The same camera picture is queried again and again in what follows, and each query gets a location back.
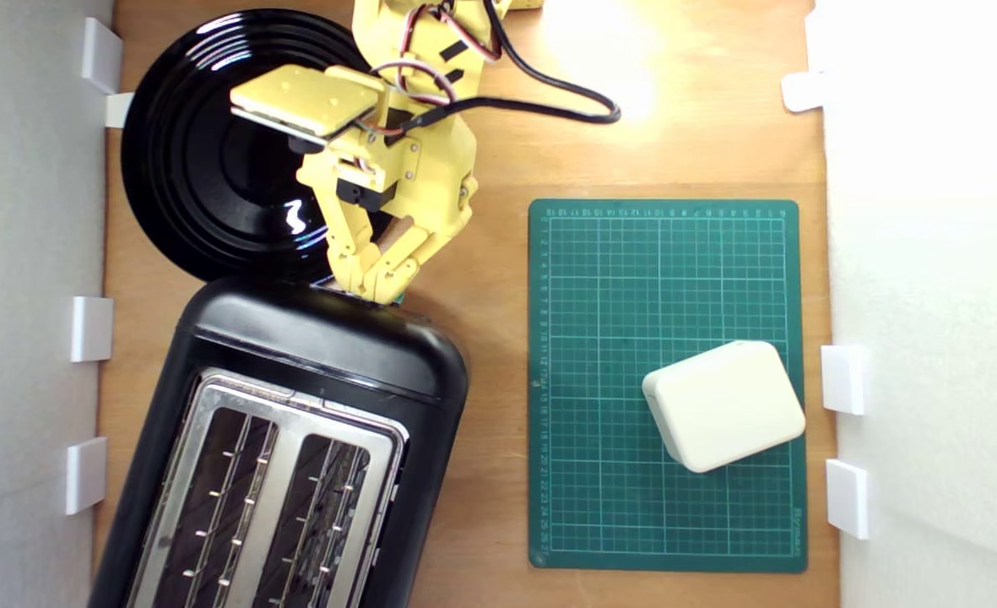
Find thin red white servo wires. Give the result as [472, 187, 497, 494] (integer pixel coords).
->
[401, 0, 504, 64]
[370, 59, 459, 107]

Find black ribbed plate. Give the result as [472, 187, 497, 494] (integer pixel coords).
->
[121, 8, 372, 285]

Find black two-slot toaster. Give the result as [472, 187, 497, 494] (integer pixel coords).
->
[89, 274, 471, 608]

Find yellow flat camera mount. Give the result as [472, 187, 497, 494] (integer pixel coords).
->
[229, 64, 386, 141]

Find white rounded block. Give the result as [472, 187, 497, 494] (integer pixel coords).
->
[642, 340, 806, 474]

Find thick black cable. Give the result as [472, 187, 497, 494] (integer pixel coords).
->
[384, 0, 622, 136]

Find green cutting mat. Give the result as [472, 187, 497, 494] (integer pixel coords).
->
[528, 199, 809, 573]

